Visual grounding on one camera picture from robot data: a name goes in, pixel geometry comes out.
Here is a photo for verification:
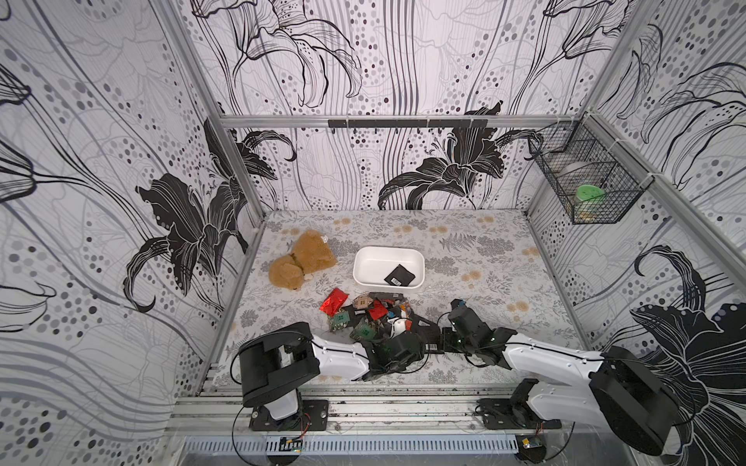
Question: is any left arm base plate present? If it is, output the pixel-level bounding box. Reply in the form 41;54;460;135
250;398;329;433

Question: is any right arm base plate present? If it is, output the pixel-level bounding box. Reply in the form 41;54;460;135
475;398;563;432

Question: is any white storage box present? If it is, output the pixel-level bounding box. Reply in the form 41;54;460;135
353;246;425;292

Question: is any green lid in basket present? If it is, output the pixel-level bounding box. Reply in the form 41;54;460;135
575;184;606;204

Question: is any shiny red foil tea bag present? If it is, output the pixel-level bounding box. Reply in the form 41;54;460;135
320;287;349;318

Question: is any black tea bag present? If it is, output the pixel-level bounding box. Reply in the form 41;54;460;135
385;264;416;287

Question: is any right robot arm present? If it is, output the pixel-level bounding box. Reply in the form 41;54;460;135
441;299;679;456

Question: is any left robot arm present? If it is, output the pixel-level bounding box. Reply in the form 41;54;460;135
229;322;427;421

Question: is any black wire basket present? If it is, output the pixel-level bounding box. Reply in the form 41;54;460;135
528;122;655;224

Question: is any green label tea bag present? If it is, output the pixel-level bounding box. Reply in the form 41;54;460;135
329;309;354;332
350;320;378;342

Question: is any black bar on rail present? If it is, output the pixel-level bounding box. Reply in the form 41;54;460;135
328;118;489;128

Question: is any brown teddy bear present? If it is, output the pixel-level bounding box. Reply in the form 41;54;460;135
268;230;337;290

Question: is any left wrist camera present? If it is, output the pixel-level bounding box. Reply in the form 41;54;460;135
389;318;412;338

